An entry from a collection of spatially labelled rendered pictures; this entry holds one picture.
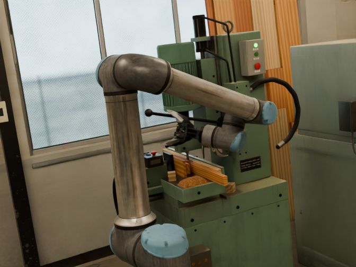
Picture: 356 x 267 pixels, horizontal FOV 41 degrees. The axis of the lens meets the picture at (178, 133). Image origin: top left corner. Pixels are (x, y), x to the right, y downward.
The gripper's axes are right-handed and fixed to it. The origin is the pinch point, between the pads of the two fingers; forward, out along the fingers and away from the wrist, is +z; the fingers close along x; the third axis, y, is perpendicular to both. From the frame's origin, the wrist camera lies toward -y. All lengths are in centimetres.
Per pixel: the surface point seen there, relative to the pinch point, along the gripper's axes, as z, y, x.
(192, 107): -6.3, -12.7, -10.6
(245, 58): -24.1, -22.6, -36.8
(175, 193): -10.2, -1.4, 27.3
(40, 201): 117, -73, 70
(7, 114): 130, -45, 14
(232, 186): -28.6, -23.6, 22.3
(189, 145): -5.6, -19.9, 7.2
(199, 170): -14.3, -15.2, 17.4
